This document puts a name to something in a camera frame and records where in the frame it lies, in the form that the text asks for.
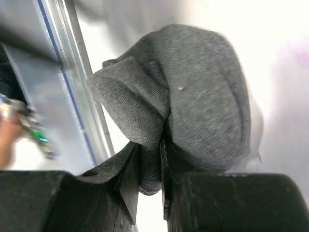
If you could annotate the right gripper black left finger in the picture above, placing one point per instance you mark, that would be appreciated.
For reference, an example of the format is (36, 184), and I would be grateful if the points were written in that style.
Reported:
(103, 199)

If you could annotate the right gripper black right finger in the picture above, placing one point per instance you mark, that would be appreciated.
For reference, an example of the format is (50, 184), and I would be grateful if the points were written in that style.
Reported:
(196, 201)

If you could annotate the grey sock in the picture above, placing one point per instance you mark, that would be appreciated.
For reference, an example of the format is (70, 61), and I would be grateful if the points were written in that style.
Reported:
(181, 82)

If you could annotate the person's forearm in background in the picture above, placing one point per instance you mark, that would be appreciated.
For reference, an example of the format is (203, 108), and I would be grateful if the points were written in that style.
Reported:
(10, 130)

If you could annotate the green circuit board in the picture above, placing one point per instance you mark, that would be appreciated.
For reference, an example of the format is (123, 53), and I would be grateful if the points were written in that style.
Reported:
(30, 122)

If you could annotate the aluminium rail frame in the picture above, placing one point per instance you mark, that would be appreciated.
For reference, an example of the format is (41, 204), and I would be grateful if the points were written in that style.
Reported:
(61, 21)

